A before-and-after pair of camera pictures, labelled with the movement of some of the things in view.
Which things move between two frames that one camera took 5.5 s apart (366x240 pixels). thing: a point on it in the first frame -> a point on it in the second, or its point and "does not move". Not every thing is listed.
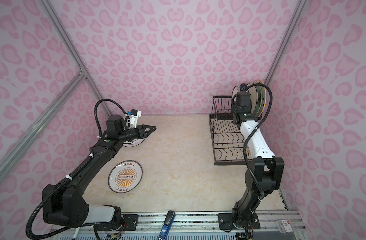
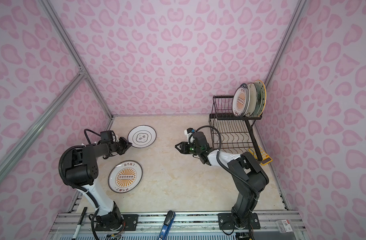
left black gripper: x=142 y=133 -> x=126 y=145
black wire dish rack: x=227 y=137 does not move
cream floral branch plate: x=253 y=98 does not move
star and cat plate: x=261 y=98 does not move
